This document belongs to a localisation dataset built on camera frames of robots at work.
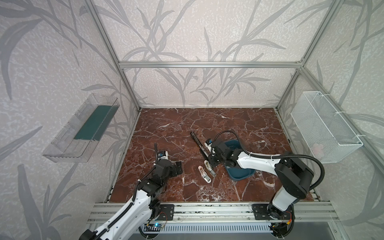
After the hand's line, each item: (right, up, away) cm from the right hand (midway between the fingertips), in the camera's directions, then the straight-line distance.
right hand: (209, 152), depth 90 cm
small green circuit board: (-26, -31, -19) cm, 44 cm away
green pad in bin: (-51, +18, -24) cm, 59 cm away
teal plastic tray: (+15, -11, -4) cm, 19 cm away
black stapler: (-5, +3, +6) cm, 8 cm away
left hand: (-19, -3, -4) cm, 19 cm away
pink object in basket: (+53, +5, -16) cm, 56 cm away
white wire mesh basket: (+49, +13, -28) cm, 58 cm away
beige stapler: (0, -8, -3) cm, 9 cm away
